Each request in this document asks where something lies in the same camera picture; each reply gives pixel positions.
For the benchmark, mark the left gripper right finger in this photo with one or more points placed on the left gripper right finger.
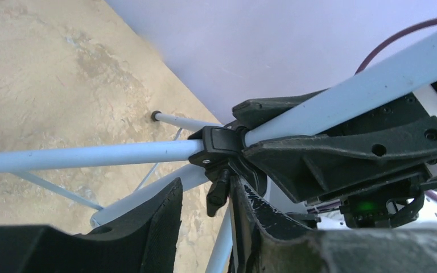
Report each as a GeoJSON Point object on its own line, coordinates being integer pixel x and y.
{"type": "Point", "coordinates": [267, 240]}

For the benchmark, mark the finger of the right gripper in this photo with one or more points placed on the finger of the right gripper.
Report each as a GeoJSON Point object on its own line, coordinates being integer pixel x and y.
{"type": "Point", "coordinates": [261, 110]}

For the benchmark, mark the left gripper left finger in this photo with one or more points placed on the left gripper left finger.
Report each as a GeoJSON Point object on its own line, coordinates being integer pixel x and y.
{"type": "Point", "coordinates": [142, 240]}

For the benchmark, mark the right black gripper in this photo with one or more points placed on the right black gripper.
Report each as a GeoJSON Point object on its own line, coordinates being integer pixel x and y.
{"type": "Point", "coordinates": [374, 162]}

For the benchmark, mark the light blue music stand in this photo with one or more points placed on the light blue music stand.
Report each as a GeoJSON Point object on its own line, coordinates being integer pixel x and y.
{"type": "Point", "coordinates": [401, 65]}

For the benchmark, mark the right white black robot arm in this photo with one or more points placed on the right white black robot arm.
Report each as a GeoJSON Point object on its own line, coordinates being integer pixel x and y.
{"type": "Point", "coordinates": [396, 217]}

